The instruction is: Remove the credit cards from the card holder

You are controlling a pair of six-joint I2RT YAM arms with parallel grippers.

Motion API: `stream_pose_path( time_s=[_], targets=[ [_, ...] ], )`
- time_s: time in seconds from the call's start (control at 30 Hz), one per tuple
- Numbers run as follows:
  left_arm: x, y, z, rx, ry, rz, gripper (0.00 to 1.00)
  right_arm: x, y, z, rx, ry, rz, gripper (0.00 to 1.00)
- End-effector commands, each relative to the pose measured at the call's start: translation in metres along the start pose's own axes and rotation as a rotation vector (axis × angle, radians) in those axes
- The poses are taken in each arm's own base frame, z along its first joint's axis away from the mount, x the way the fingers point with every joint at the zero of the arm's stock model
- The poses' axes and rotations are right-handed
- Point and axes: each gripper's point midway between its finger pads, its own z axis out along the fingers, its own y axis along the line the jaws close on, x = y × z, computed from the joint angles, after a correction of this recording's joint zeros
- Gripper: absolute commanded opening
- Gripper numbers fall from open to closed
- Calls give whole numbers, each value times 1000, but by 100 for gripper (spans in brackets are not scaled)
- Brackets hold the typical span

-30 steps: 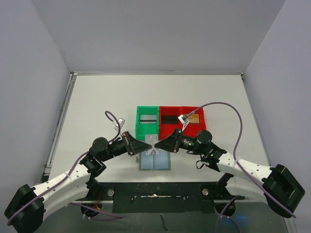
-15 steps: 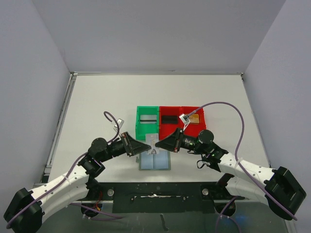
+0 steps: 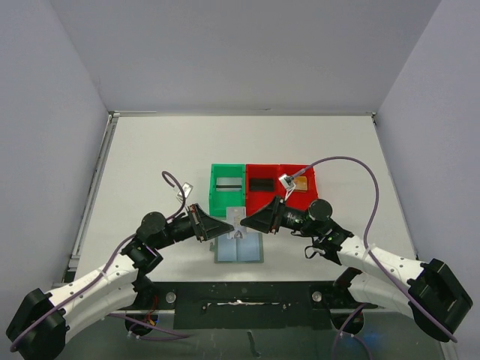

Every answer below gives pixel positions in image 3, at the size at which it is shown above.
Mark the green plastic bin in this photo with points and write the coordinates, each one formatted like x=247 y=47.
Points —
x=219 y=201

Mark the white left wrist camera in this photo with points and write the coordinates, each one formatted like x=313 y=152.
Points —
x=187 y=189

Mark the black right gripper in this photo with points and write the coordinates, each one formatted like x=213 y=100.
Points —
x=278 y=214

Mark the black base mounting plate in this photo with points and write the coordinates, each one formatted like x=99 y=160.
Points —
x=319 y=305

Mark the black card in red bin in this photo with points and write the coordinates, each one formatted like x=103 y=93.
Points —
x=261 y=185

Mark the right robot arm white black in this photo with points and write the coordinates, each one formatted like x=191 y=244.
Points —
x=427 y=292

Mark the green leather card holder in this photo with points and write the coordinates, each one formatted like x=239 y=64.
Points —
x=238 y=250

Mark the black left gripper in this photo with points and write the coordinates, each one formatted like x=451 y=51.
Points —
x=208 y=226

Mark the orange card in red bin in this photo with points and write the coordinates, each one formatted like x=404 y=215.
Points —
x=300 y=183

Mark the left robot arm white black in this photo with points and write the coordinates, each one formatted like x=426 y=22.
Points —
x=46 y=321

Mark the red bin middle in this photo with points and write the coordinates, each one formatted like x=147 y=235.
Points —
x=256 y=200

